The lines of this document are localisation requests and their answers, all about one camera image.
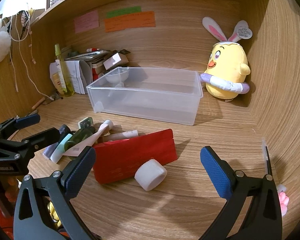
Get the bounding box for white capped tube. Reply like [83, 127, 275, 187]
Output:
[97, 119, 114, 137]

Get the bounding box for person's left hand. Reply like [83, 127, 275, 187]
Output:
[4, 177, 17, 202]

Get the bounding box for white tape roll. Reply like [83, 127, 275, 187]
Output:
[134, 159, 167, 191]

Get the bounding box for small green box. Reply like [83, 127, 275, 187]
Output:
[77, 117, 93, 130]

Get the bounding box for white folded papers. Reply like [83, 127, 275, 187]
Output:
[49, 60, 93, 95]

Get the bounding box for wooden handled tool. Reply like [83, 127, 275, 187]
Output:
[31, 97, 46, 109]

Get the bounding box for orange sticky note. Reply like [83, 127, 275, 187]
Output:
[104, 11, 156, 33]

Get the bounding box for red flat wallet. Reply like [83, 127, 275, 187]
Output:
[92, 129, 178, 184]

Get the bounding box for green sticky note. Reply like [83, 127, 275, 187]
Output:
[106, 6, 142, 18]

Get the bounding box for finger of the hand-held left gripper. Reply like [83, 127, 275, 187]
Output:
[21, 127, 61, 153]
[0, 114, 40, 140]

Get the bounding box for white cord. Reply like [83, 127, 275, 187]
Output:
[9, 15, 56, 101]

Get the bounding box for pink fluffy hair tie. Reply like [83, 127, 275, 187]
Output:
[277, 184, 289, 218]

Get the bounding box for pink sticky note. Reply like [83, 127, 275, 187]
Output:
[74, 10, 100, 34]

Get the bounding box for mint and white tube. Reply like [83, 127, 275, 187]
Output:
[50, 133, 73, 162]

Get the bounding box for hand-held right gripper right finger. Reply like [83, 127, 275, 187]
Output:
[200, 146, 283, 240]

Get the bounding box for person's left forearm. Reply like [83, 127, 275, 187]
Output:
[0, 192, 15, 232]

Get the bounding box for yellow tube with red label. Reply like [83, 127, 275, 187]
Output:
[51, 72, 65, 93]

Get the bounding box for white slim tube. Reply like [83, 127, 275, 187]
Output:
[107, 129, 138, 142]

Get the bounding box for glass bowl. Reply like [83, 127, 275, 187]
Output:
[105, 67, 129, 83]

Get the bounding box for green glass bottle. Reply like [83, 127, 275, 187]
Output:
[65, 127, 96, 160]

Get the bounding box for red and white box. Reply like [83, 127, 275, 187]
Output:
[91, 64, 106, 81]

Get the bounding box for yellow spray bottle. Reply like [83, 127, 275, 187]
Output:
[54, 44, 75, 97]

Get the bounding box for purple packet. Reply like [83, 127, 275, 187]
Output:
[42, 142, 59, 161]

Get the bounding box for yellow chick plush toy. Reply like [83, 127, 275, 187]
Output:
[199, 17, 252, 102]

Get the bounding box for dark blue small packet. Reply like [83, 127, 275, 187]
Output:
[58, 124, 71, 140]

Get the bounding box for white fluffy pompom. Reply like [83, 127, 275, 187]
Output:
[0, 31, 12, 64]

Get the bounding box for clear plastic bin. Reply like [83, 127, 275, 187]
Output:
[86, 67, 203, 126]

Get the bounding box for small cardboard box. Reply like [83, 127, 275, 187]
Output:
[103, 52, 129, 70]

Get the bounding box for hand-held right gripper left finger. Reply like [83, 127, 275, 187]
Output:
[13, 146, 102, 240]

